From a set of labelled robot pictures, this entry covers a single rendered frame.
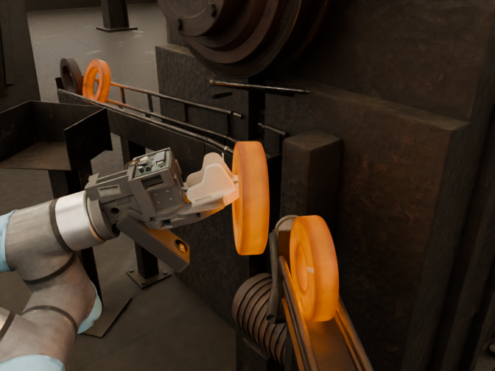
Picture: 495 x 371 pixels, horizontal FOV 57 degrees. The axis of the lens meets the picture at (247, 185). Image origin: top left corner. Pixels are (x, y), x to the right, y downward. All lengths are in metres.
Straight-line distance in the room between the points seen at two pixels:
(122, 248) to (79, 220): 1.43
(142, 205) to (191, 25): 0.46
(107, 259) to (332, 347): 1.42
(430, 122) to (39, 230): 0.62
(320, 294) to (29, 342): 0.36
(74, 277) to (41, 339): 0.11
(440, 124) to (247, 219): 0.40
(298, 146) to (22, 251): 0.51
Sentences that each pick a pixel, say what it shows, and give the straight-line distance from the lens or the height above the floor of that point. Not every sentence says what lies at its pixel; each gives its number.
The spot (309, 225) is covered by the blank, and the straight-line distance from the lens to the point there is 0.65.
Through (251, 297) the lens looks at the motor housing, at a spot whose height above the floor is 0.52.
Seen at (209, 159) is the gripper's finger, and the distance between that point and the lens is 0.62.
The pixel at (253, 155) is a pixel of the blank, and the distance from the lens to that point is 0.58.
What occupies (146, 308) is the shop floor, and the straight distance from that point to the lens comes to 1.72.
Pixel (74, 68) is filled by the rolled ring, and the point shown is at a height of 0.72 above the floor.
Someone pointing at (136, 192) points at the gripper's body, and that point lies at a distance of 0.58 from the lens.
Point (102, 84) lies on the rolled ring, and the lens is 1.79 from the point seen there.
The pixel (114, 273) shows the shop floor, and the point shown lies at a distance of 1.90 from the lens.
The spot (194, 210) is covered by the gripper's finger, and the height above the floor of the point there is 0.83.
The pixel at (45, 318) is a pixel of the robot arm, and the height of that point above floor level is 0.73.
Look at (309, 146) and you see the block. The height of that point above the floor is 0.80.
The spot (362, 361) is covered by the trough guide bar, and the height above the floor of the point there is 0.70.
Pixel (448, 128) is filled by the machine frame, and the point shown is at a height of 0.87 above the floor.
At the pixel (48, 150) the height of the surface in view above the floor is 0.59.
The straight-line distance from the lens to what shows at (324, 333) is 0.71.
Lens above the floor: 1.13
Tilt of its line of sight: 27 degrees down
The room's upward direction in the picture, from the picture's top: straight up
